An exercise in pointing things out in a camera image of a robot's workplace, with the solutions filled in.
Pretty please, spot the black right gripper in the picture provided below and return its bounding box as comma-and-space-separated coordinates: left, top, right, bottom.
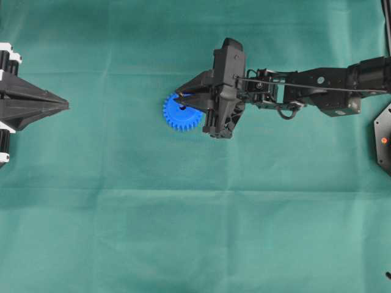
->
179, 70, 245, 139

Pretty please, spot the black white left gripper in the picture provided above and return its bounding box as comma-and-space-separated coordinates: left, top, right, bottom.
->
0, 42, 71, 168

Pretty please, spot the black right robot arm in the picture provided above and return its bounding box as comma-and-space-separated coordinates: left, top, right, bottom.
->
175, 57, 390, 139

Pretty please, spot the blue plastic gear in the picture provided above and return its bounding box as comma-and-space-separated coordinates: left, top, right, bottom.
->
163, 93, 203, 132

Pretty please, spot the green table cloth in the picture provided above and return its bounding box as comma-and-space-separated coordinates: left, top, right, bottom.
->
1, 1, 390, 292

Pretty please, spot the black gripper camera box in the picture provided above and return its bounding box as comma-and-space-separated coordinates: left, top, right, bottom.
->
213, 38, 246, 87

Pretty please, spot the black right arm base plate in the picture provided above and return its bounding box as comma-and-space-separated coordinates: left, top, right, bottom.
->
374, 104, 391, 176

